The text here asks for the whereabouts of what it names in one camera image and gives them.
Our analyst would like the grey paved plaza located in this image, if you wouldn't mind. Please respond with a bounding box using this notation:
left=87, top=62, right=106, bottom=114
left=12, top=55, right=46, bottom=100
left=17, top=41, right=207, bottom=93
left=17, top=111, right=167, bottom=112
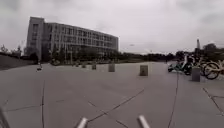
left=0, top=61, right=224, bottom=128

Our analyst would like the row of stone bollards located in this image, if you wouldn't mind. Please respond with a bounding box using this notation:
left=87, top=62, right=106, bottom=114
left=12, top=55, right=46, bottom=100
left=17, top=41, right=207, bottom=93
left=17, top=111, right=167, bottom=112
left=74, top=61, right=202, bottom=83

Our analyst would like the row of trees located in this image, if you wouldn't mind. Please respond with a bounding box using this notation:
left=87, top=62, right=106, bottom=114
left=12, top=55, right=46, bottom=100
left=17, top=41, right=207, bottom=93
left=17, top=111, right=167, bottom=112
left=43, top=42, right=224, bottom=65

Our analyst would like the large grey building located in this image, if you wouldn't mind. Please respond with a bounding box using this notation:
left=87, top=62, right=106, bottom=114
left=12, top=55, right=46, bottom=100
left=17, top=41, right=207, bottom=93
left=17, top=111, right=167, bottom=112
left=25, top=16, right=120, bottom=62

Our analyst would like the robot's own part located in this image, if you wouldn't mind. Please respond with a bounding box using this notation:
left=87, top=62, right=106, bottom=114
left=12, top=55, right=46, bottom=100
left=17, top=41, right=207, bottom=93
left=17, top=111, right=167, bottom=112
left=76, top=116, right=89, bottom=128
left=137, top=114, right=151, bottom=128

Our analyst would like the person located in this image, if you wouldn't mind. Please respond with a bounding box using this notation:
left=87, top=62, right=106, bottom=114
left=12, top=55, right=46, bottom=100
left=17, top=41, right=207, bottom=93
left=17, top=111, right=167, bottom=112
left=36, top=60, right=43, bottom=72

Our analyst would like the row of parked bicycles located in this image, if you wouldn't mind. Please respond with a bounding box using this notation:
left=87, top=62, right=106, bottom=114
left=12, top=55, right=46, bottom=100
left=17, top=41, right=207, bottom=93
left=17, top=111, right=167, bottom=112
left=167, top=53, right=224, bottom=81

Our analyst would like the grey sloped wall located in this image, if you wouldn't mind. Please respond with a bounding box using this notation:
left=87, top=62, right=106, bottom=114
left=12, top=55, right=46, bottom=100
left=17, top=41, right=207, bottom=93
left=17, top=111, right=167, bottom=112
left=0, top=53, right=36, bottom=71

